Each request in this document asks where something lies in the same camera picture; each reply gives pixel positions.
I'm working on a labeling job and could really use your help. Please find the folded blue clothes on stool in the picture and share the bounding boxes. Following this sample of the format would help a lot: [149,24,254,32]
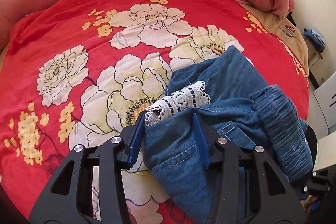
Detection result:
[303,27,326,53]

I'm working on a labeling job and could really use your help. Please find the small metal stool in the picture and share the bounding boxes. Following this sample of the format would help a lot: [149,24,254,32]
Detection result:
[305,40,324,89]

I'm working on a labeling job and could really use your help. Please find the tan mattress cover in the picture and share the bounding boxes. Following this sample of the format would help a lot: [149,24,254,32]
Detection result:
[241,4,309,76]

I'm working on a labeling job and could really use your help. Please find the person's right hand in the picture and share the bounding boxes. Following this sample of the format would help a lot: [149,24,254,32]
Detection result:
[300,196,318,215]

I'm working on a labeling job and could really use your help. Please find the red floral bed sheet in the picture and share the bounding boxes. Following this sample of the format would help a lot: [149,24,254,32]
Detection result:
[1,0,309,223]

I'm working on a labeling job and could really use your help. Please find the blue denim pants lace trim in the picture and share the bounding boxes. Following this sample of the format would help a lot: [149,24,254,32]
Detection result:
[142,47,313,223]

